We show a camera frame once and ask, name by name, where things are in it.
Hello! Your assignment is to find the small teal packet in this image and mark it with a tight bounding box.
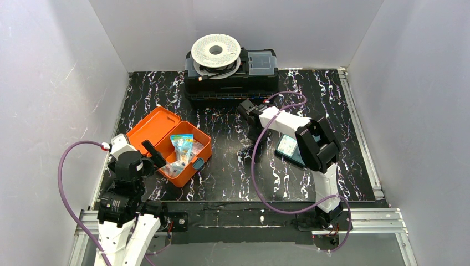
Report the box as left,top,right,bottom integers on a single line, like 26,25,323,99
161,161,186,178

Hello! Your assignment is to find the blue cotton swab packet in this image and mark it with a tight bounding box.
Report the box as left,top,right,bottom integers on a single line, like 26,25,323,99
170,134,193,165

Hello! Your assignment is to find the orange medicine box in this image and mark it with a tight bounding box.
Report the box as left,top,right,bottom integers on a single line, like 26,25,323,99
126,106,212,187

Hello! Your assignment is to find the white blue medicine sachet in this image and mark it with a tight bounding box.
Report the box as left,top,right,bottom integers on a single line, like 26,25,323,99
191,140,204,157

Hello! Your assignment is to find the teal bandage packet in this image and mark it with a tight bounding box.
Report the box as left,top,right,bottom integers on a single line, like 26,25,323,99
276,135,297,156

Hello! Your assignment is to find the teal divided tray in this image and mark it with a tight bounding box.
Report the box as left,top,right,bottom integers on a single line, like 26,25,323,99
275,134,308,168

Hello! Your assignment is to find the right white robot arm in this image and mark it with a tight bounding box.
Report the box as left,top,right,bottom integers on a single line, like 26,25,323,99
237,100,343,227

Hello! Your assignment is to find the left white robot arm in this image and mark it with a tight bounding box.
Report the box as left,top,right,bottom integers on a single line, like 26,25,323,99
95,134,165,265

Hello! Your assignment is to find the black plastic toolbox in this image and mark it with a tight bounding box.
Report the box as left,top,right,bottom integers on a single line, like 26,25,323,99
183,48,280,109

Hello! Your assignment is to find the white filament spool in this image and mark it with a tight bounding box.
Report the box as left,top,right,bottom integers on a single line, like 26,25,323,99
191,34,242,81

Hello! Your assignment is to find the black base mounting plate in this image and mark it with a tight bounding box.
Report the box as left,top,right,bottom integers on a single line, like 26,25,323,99
132,201,353,246

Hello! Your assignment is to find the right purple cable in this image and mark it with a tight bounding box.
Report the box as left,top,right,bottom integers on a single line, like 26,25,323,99
251,91,353,254

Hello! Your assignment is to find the purple cable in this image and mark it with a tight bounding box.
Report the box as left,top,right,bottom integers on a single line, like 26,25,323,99
57,141,159,266
251,91,353,254

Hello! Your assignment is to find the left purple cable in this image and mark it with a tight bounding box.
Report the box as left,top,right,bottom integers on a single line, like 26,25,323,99
57,141,159,266

